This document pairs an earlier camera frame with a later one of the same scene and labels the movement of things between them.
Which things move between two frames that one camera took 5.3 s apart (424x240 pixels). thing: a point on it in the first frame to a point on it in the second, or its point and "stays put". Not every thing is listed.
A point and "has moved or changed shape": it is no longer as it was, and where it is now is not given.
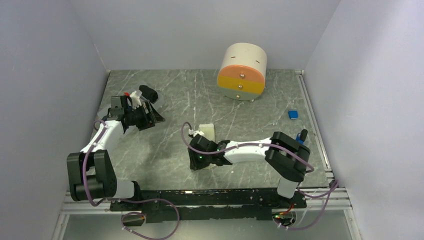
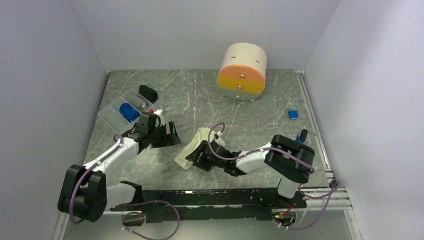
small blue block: (293, 114) stays put
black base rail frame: (138, 208) stays put
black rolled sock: (150, 94) stays put
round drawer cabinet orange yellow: (242, 73) stays put
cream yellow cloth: (208, 130) has moved or changed shape
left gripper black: (150, 119) to (168, 139)
